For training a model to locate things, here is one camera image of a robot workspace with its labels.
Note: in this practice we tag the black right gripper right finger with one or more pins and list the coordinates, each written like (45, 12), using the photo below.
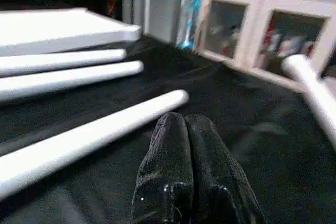
(218, 182)

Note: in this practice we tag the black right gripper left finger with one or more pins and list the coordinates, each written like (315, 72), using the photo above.
(165, 182)

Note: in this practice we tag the white plastic table leg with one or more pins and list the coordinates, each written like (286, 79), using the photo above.
(79, 140)
(63, 80)
(315, 95)
(52, 62)

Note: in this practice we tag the white plastic table top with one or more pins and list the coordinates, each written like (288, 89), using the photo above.
(52, 30)

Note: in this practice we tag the white glass door cabinet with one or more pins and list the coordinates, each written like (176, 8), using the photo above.
(252, 35)

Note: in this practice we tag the grey metal frame post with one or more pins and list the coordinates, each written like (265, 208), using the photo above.
(177, 3)
(145, 3)

